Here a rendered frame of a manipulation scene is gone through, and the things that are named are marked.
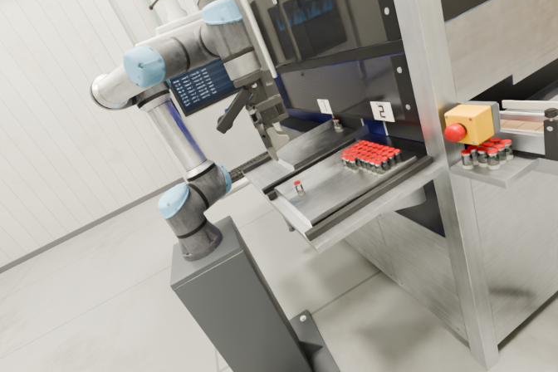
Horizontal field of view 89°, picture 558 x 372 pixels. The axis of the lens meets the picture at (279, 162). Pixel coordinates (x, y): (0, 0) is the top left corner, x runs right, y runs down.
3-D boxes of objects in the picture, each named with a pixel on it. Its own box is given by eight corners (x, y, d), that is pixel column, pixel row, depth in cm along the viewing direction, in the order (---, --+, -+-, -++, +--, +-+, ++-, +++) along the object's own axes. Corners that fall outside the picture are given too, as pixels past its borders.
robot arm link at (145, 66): (68, 88, 85) (122, 34, 51) (104, 75, 92) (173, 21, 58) (92, 123, 90) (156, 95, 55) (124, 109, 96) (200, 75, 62)
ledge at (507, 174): (489, 148, 76) (488, 141, 75) (548, 159, 64) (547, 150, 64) (451, 173, 73) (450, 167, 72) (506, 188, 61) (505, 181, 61)
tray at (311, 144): (334, 125, 135) (331, 118, 134) (369, 132, 111) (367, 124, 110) (271, 159, 127) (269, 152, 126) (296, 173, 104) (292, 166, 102)
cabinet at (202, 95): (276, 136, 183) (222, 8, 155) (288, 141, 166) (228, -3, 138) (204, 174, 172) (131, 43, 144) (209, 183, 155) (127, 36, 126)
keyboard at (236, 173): (279, 147, 161) (277, 144, 160) (289, 151, 149) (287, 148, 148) (215, 182, 152) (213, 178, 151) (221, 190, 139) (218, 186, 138)
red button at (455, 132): (455, 134, 66) (452, 119, 65) (472, 137, 63) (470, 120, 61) (443, 142, 65) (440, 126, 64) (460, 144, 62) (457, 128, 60)
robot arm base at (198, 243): (183, 268, 95) (168, 246, 91) (183, 244, 109) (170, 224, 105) (224, 246, 97) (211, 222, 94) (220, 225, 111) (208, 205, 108)
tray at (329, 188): (359, 149, 101) (357, 140, 100) (418, 167, 78) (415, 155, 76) (277, 196, 94) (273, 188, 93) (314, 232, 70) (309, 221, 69)
